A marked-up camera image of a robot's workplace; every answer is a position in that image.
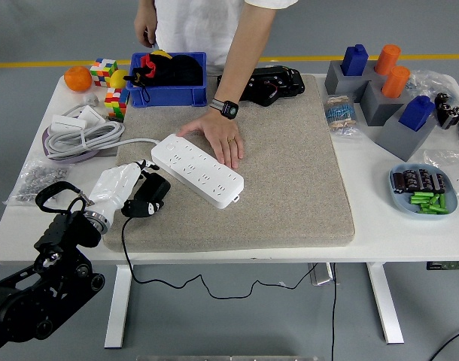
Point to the person's right hand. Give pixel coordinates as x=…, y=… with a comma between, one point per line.
x=144, y=32

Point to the person's left hand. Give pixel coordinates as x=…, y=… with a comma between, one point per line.
x=222, y=135

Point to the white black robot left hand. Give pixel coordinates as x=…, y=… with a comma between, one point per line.
x=109, y=188

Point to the black plug adapter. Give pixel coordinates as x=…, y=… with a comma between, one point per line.
x=156, y=188

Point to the white power strip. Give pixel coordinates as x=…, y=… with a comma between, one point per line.
x=199, y=176

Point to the person's left forearm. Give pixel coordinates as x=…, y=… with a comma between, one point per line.
x=244, y=52

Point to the person's right forearm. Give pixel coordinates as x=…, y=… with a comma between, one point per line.
x=146, y=7

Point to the black wrist watch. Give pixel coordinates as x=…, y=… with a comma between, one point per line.
x=228, y=109

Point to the yellow item in bin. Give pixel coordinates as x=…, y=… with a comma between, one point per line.
x=162, y=53

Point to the red and black pouch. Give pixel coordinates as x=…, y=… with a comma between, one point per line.
x=148, y=67

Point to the person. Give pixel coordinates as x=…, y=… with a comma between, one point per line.
x=195, y=26

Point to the yellow lemon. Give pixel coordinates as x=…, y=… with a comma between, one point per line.
x=119, y=79

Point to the black cloth bundle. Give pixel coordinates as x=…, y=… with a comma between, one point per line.
x=184, y=71

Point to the multicoloured puzzle cube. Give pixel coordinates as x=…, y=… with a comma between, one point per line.
x=103, y=72
x=116, y=103

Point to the blue plastic bin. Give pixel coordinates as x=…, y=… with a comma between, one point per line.
x=169, y=96

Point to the clear bag of screws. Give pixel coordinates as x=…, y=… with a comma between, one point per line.
x=37, y=180

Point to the grey-brown mat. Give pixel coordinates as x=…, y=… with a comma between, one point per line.
x=289, y=169

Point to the black device housing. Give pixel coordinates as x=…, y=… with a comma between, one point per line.
x=282, y=86

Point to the orange fruit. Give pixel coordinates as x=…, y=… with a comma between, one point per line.
x=78, y=78

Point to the white table leg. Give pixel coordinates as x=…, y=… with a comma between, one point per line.
x=118, y=304
x=385, y=304

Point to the clear bag of resistors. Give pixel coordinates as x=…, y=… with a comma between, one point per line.
x=340, y=116

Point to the grey holder block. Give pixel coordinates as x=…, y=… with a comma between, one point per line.
x=335, y=82
x=378, y=109
x=399, y=141

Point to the blue peg block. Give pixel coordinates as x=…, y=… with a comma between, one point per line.
x=415, y=113
x=353, y=60

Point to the silver box under table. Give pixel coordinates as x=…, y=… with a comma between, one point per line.
x=320, y=274

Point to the orange cylinder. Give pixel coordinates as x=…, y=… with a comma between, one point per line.
x=395, y=82
x=387, y=58

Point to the black capacitor with print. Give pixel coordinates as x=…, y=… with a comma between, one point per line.
x=426, y=179
x=411, y=179
x=441, y=183
x=398, y=182

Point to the light blue plate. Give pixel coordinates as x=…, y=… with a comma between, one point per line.
x=402, y=203

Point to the small green cylinder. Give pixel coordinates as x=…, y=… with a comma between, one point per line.
x=419, y=200
x=417, y=194
x=430, y=194
x=432, y=210
x=442, y=201
x=434, y=200

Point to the crumpled clear plastic bag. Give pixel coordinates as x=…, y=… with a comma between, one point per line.
x=432, y=79

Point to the flat clear plastic bag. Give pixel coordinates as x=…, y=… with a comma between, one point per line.
x=444, y=158

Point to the table height control panel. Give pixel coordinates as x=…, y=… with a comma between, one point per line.
x=447, y=265

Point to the white square switch panel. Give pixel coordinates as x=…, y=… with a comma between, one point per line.
x=92, y=114

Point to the white switch box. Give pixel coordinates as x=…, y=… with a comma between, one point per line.
x=65, y=124

